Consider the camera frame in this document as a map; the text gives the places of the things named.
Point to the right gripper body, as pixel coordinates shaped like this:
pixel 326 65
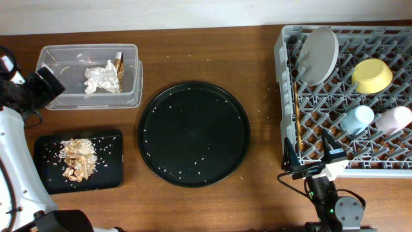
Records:
pixel 308 171

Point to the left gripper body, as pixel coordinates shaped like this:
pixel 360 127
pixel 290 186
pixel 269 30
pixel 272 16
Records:
pixel 39 91

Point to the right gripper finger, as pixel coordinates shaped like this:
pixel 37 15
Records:
pixel 290 160
pixel 331 149

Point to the blue plastic cup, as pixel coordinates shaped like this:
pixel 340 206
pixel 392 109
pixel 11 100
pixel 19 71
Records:
pixel 357 119

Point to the white napkin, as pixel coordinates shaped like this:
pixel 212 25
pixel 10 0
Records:
pixel 102 77

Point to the pink plastic cup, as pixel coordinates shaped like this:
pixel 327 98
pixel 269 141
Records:
pixel 394 120

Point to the wooden chopstick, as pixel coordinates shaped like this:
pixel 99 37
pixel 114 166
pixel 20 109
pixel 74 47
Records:
pixel 297 117

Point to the food scraps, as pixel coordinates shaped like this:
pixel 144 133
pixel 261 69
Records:
pixel 80 158

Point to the gold foil wrapper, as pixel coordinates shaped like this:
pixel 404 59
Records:
pixel 119 65

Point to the yellow small bowl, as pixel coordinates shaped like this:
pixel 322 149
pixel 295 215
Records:
pixel 371 76

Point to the grey plate with food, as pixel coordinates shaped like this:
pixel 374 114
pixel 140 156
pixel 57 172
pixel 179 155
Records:
pixel 320 52

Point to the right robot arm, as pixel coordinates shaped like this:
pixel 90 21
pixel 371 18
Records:
pixel 337 209

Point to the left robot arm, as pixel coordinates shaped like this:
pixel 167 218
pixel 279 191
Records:
pixel 25 203

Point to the grey dishwasher rack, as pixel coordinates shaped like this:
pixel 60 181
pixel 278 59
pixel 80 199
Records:
pixel 371 153

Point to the black rectangular tray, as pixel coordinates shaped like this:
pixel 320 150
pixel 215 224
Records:
pixel 108 170

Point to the round black serving tray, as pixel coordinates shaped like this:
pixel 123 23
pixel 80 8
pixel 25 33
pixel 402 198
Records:
pixel 193 134

